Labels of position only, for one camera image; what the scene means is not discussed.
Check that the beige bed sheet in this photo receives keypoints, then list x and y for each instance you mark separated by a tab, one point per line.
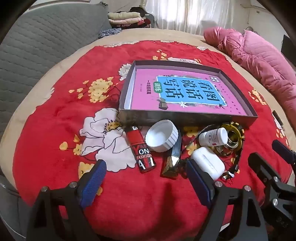
161	34

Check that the black and gold lighter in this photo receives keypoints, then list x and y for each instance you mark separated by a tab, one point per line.
172	160

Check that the pink padded jacket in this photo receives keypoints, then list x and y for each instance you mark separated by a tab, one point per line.
254	51

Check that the white pill bottle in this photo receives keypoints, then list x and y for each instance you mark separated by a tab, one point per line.
212	136

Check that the red floral blanket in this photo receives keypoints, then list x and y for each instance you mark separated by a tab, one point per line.
69	104

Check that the blue patterned cloth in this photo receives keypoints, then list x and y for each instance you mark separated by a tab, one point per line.
109	33

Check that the white ribbed ramekin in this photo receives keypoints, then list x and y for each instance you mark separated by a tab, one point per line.
161	139

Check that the white curtain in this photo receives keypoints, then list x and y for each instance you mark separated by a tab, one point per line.
196	14

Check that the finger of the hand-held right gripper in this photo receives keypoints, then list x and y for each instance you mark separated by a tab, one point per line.
266	171
282	150

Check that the pile of folded clothes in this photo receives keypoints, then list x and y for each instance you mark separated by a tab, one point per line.
124	17

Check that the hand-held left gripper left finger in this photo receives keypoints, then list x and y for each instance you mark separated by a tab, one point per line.
92	183

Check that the grey quilted cover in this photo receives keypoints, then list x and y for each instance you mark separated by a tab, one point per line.
46	46

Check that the chrome pipe fitting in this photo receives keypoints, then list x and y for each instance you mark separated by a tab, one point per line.
232	139

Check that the black blanket label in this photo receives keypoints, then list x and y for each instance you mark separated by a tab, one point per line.
277	117

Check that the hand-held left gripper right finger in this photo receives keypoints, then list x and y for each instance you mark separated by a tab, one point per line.
198	183

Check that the white earbuds case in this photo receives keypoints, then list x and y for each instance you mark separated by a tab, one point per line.
205	160

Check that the grey cardboard box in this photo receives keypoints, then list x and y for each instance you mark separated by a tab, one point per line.
185	119

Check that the pink book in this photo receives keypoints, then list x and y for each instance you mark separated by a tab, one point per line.
143	97

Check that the black and yellow wristwatch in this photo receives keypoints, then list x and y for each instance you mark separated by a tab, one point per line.
241	139

